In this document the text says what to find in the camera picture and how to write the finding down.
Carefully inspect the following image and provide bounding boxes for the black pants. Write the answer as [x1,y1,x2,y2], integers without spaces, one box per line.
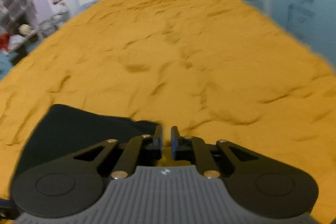
[13,104,158,178]

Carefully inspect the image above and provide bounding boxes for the blue nightstand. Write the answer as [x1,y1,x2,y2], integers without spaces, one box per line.
[242,0,265,12]

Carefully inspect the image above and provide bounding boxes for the white shelf unit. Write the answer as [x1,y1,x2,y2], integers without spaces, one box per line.
[1,0,54,55]

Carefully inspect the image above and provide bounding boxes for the blue wardrobe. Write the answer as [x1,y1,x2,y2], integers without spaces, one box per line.
[271,0,335,65]

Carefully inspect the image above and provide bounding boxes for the yellow bed sheet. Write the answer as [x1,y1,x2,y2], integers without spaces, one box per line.
[1,0,335,223]

